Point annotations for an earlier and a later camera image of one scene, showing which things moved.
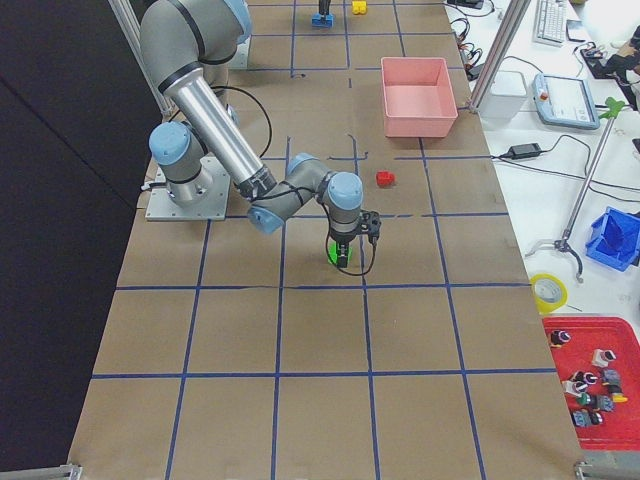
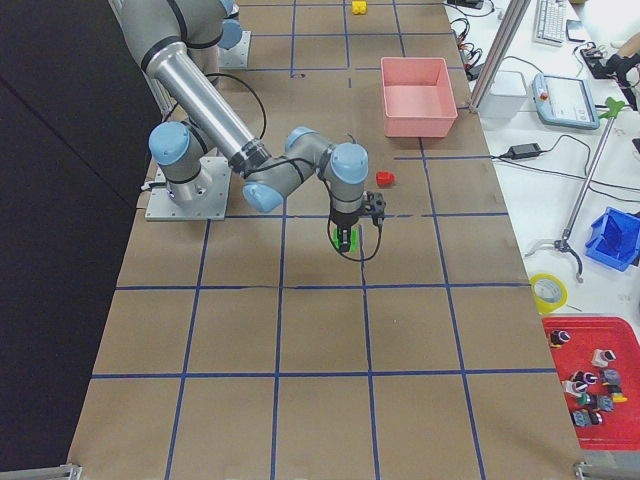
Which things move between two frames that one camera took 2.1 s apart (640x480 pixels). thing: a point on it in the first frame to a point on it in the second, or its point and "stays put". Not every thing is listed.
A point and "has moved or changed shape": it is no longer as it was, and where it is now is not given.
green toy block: x=332 y=255 has moved or changed shape
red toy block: x=384 y=178 stays put
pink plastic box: x=418 y=97 stays put
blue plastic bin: x=615 y=239 stays put
